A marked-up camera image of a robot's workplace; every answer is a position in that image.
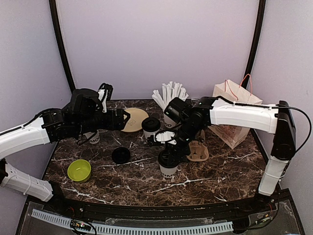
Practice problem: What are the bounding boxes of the beige bear plate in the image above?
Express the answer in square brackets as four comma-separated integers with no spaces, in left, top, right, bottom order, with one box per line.
[122,108,149,133]

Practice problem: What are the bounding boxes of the paper wrapped straw far right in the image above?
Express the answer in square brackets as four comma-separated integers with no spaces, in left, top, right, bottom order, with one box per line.
[152,90,168,111]

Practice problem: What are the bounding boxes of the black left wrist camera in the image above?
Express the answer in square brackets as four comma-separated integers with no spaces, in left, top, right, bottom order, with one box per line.
[69,88,103,116]

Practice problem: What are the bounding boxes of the black corner frame post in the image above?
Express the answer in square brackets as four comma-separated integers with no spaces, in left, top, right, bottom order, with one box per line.
[244,0,266,76]

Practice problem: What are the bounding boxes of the white paper coffee cup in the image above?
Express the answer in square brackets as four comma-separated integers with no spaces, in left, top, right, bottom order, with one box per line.
[143,130,157,143]

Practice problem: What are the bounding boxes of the black coffee cup lid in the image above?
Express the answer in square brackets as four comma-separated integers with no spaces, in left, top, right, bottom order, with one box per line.
[141,117,161,132]

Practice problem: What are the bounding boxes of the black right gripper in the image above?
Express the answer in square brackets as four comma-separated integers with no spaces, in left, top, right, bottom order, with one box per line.
[165,120,202,166]

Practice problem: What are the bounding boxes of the white perforated cable rail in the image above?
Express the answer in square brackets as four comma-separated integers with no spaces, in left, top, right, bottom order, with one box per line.
[31,209,233,235]

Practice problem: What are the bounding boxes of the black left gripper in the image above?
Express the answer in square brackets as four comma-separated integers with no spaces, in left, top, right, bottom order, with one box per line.
[74,108,130,135]

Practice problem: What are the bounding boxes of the green plastic bowl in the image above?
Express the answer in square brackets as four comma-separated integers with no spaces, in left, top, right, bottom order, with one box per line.
[67,159,91,183]

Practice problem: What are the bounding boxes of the black left frame post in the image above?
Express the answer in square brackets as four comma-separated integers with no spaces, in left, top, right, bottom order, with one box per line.
[48,0,76,92]

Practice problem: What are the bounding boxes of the white paper cups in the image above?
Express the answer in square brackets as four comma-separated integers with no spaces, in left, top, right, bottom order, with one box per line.
[84,130,100,144]

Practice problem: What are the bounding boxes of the white paper straw cup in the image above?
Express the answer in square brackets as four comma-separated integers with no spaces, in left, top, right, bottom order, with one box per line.
[163,114,175,128]

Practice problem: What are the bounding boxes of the brown pulp cup carrier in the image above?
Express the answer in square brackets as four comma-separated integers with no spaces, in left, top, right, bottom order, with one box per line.
[187,130,209,162]

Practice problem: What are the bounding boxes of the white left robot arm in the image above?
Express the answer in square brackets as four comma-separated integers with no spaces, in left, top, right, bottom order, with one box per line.
[0,109,131,213]

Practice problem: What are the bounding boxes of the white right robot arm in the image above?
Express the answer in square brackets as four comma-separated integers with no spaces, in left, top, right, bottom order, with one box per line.
[164,96,296,212]

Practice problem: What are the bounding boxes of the cream bear paper bag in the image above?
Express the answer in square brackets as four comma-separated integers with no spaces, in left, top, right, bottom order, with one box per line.
[208,73,263,149]

